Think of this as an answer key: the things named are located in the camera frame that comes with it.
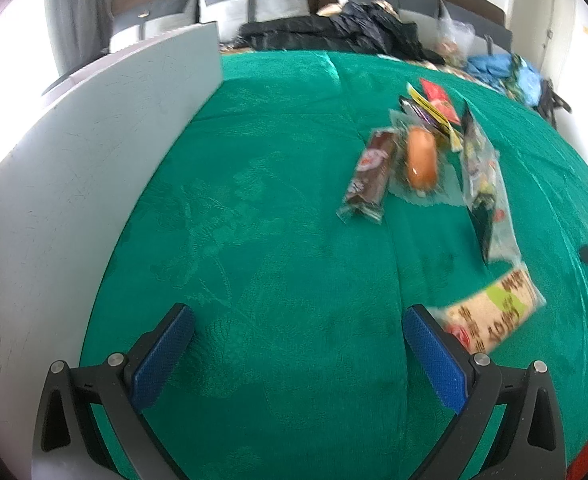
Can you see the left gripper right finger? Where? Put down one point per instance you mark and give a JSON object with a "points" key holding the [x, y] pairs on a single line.
{"points": [[529, 443]]}

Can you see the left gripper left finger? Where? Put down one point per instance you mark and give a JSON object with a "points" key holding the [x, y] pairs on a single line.
{"points": [[67, 440]]}

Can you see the beige green snack pack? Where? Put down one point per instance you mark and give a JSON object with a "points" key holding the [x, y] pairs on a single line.
{"points": [[484, 320]]}

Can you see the black clear long snack pack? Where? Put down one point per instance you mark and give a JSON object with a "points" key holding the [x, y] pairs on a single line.
{"points": [[485, 194]]}

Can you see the brown chocolate snack bar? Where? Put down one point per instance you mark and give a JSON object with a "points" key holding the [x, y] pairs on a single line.
{"points": [[366, 190]]}

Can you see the orange sausage snack pack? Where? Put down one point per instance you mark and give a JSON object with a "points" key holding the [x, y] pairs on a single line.
{"points": [[422, 174]]}

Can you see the yellow snack packet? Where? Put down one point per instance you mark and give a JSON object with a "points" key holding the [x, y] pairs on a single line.
{"points": [[422, 108]]}

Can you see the red snack packet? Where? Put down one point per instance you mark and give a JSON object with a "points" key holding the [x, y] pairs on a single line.
{"points": [[440, 100]]}

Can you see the green satin cloth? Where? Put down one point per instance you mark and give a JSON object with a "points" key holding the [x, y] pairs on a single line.
{"points": [[298, 368]]}

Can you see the dark handbag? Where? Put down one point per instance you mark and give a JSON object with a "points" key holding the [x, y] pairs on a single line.
{"points": [[549, 102]]}

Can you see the blue clothing pile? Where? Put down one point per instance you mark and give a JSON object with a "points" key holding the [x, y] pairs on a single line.
{"points": [[509, 74]]}

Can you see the clear plastic bag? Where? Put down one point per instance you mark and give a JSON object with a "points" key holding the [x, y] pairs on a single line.
{"points": [[454, 40]]}

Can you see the black jacket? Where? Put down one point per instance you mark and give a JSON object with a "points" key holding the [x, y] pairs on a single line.
{"points": [[365, 28]]}

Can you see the right grey pillow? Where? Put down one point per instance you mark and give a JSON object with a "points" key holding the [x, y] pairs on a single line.
{"points": [[486, 19]]}

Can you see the left grey pillow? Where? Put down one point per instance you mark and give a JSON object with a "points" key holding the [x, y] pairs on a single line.
{"points": [[151, 19]]}

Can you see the grey curtain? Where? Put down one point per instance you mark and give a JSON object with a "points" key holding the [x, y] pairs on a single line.
{"points": [[79, 30]]}

